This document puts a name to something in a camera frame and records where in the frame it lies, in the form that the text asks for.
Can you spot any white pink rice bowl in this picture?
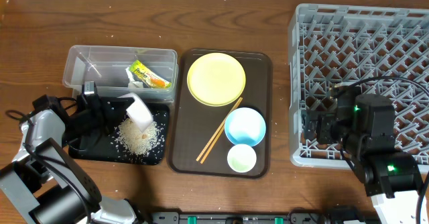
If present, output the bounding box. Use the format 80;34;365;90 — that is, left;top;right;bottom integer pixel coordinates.
120;93;154;133

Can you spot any white tissue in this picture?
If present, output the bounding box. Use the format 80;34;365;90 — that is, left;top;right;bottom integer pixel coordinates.
125;67;145;89

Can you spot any green snack wrapper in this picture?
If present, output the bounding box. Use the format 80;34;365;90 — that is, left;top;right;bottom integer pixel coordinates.
129;60;172;89

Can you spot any small white cup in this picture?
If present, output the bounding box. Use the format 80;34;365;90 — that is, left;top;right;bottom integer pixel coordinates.
227;144;257;173

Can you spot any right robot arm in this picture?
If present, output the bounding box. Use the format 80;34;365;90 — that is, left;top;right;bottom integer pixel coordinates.
302;87;428;223

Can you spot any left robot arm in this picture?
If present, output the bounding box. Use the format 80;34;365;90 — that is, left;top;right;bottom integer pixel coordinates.
1;81;151;223

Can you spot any grey dishwasher rack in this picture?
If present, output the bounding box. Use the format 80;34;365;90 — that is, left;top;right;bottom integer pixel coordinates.
288;4;428;173

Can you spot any black tray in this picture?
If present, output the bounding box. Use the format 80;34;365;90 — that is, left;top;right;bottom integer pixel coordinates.
68;103;170;165

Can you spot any clear plastic bin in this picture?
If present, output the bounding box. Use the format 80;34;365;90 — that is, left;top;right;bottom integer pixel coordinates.
63;45;178;102

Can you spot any pile of rice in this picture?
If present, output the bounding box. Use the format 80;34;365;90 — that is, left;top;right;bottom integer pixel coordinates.
115;118;164;156

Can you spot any blue bowl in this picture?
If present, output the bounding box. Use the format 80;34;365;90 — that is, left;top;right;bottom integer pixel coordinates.
224;107;267;147

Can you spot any yellow plate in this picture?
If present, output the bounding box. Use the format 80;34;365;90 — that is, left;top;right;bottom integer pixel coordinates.
186;53;246;107

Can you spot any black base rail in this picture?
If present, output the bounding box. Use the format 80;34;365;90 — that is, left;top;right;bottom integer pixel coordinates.
151;209;380;224

